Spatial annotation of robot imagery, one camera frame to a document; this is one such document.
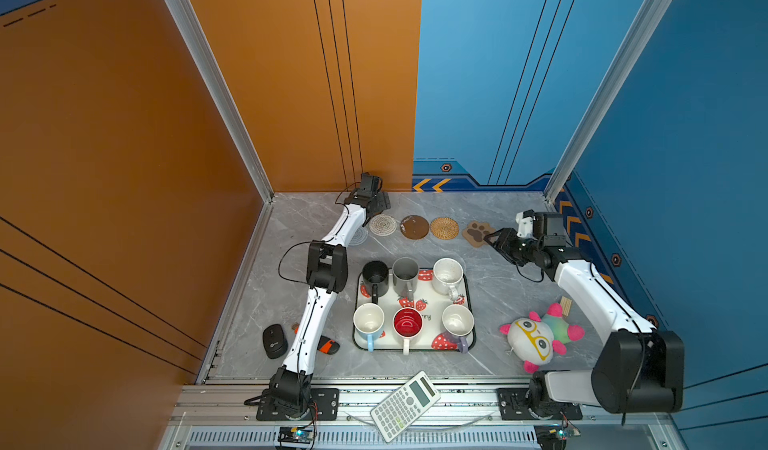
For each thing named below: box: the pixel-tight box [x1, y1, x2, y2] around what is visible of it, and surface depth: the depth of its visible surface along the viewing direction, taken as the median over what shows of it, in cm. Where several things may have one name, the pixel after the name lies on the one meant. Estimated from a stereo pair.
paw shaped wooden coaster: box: [462, 221, 496, 248], surface depth 111 cm
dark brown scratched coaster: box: [400, 215, 429, 240], surface depth 111 cm
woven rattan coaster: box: [431, 217, 459, 240], surface depth 111 cm
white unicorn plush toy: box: [499, 303, 585, 374], surface depth 79 cm
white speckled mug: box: [432, 257, 464, 301], surface depth 91 cm
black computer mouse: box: [263, 324, 288, 359], surface depth 84 cm
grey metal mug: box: [392, 256, 420, 301], surface depth 89 cm
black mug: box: [362, 260, 389, 305], surface depth 91 cm
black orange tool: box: [318, 335, 340, 355], surface depth 83 cm
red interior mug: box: [392, 307, 424, 356], surface depth 82 cm
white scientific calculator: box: [370, 370, 441, 443], surface depth 74 cm
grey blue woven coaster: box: [348, 227, 368, 246], surface depth 108 cm
